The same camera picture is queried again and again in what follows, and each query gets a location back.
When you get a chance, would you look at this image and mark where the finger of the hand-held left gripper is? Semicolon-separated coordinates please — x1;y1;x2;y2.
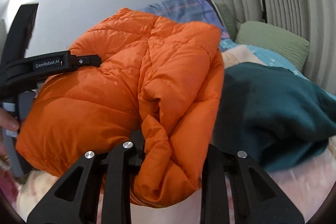
70;54;103;68

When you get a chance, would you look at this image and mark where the person's left hand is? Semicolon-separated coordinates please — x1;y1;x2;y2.
0;105;21;133

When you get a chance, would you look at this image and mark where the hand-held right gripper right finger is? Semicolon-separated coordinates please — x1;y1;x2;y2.
199;143;305;224

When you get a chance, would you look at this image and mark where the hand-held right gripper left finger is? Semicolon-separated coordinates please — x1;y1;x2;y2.
26;132;146;224

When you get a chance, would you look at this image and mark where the large green pillow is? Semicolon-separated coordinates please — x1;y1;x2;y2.
234;21;310;73

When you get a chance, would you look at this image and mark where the pink fleece blanket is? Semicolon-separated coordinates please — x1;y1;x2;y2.
16;44;336;224

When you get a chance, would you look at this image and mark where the light blue star-print sheet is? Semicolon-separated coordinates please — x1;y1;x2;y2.
219;39;336;101

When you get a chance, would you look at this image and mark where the blue plaid pillow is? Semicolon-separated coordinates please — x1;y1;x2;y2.
136;0;229;52

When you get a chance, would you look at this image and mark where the teal garment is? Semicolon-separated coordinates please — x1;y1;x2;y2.
213;63;336;172

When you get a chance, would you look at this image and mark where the orange puffer jacket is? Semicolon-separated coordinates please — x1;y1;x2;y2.
15;7;226;207

